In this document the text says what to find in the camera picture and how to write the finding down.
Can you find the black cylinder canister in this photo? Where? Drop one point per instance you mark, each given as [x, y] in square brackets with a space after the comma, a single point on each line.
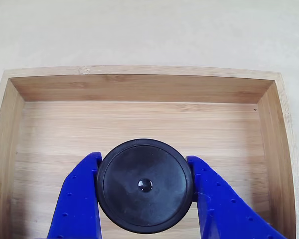
[144, 186]

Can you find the shallow wooden box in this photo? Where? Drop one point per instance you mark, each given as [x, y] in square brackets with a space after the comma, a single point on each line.
[139, 119]

